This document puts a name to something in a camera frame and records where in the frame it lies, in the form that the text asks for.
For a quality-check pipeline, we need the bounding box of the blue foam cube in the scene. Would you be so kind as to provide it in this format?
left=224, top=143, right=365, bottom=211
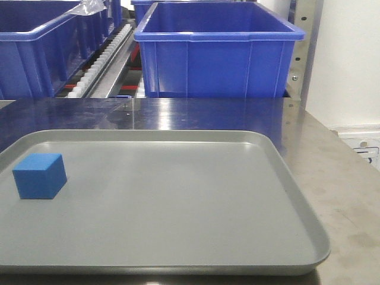
left=12, top=153, right=67, bottom=200

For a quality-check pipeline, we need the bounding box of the grey plastic tray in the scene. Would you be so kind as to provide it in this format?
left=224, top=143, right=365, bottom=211
left=1, top=130, right=331, bottom=276

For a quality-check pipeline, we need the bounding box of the blue plastic bin right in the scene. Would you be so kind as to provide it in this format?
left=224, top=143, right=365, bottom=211
left=134, top=2, right=305, bottom=99

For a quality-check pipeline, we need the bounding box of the blue plastic bin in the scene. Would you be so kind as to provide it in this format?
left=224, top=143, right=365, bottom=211
left=134, top=2, right=305, bottom=99
left=1, top=1, right=122, bottom=100
left=131, top=0, right=238, bottom=24

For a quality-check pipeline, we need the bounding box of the blue plastic bin rear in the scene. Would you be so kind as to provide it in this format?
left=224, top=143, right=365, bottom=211
left=131, top=0, right=238, bottom=24

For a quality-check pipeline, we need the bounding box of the clear plastic bag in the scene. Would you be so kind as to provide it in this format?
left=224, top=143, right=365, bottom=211
left=65, top=0, right=107, bottom=16

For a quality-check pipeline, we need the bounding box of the blue plastic bin left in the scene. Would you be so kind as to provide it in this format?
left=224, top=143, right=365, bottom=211
left=1, top=1, right=122, bottom=100

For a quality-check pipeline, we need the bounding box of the white roller conveyor rail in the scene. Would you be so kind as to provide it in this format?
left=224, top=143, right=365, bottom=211
left=67, top=24, right=135, bottom=99

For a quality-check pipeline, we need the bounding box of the perforated metal shelf post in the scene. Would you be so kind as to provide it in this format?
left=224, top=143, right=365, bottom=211
left=287, top=0, right=324, bottom=107

